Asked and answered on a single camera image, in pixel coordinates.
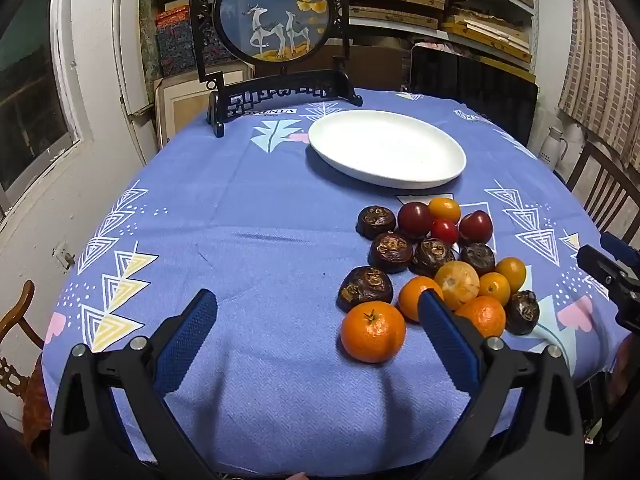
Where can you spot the mandarin orange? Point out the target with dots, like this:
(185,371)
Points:
(411,297)
(485,316)
(372,331)

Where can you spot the white oval plate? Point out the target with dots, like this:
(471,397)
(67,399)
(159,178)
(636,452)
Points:
(385,145)

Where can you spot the stack of bamboo boxes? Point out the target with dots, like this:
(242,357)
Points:
(450,5)

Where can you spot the wall socket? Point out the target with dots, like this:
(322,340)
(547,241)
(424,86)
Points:
(64,256)

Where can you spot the dark red plum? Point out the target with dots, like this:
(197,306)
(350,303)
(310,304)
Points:
(415,220)
(475,227)

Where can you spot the carved wooden chair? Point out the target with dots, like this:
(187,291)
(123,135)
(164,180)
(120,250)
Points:
(17,320)

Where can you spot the round deer embroidery table screen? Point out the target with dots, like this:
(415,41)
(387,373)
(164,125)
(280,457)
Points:
(272,10)

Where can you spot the pale peeled orange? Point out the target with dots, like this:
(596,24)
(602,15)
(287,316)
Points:
(456,285)

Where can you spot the white leaning board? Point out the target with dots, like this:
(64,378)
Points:
(127,60)

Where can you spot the slatted wooden chair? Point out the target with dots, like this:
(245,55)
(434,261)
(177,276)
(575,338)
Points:
(605,185)

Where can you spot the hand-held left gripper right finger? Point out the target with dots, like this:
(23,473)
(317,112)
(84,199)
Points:
(445,340)

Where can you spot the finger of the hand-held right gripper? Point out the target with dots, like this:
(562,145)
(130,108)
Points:
(597,262)
(616,246)

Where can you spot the blue printed tablecloth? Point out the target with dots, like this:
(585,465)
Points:
(250,210)

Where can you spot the dark brown water chestnut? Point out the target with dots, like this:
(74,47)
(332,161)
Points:
(477,258)
(376,221)
(522,311)
(364,287)
(433,257)
(391,252)

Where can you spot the white thermos jug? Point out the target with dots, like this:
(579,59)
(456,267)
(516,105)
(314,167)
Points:
(554,147)

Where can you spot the brown cardboard panel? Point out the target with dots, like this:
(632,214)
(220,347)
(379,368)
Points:
(380,65)

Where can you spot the yellow tomato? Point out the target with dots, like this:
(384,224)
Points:
(444,209)
(511,273)
(494,288)

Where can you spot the red cherry tomato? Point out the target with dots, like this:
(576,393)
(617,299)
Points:
(444,231)

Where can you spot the sliding glass window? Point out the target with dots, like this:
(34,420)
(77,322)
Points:
(30,85)

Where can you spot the checked curtain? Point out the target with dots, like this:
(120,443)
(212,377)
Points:
(605,60)

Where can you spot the stack of patterned fabric boxes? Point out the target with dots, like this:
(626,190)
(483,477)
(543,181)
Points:
(175,40)

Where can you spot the leaning framed picture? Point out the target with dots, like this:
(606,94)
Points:
(180,105)

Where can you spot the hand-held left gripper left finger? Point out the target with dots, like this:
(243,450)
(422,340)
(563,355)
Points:
(190,340)

